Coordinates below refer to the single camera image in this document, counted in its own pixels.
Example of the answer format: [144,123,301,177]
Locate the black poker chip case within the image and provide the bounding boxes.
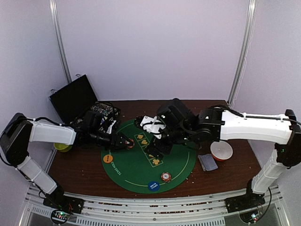
[49,75,121,124]

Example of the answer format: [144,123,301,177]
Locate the lime green bowl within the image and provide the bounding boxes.
[54,143,72,153]

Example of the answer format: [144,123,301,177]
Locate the right aluminium frame post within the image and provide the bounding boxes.
[228,0,258,106]

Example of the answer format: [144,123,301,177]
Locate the round green poker mat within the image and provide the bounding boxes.
[101,120,197,194]

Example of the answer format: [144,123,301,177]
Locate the grey card deck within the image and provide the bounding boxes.
[198,154,218,172]

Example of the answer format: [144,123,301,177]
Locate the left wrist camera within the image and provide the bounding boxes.
[102,120,117,134]

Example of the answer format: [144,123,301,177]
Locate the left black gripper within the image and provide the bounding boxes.
[89,129,133,152]

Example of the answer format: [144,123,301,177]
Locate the blue small blind button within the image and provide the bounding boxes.
[148,181,160,192]

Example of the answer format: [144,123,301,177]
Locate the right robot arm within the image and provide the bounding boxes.
[112,119,288,198]

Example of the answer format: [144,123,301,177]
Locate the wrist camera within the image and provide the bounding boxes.
[102,120,117,134]
[134,116,166,139]

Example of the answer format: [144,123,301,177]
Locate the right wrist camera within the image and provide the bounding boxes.
[134,116,166,139]

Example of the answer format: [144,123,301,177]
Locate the red poker chip stack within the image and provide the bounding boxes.
[161,172,171,183]

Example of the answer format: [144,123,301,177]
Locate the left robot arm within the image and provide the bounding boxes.
[0,111,134,209]

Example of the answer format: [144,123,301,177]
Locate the front aluminium rail frame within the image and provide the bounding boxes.
[24,185,283,226]

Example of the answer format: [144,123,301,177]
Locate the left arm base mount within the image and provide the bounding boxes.
[43,194,84,214]

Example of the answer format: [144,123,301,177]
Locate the white orange bowl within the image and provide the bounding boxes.
[210,141,233,161]

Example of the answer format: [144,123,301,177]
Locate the orange big blind button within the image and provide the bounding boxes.
[103,154,113,164]

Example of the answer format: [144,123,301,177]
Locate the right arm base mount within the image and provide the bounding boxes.
[225,193,265,213]

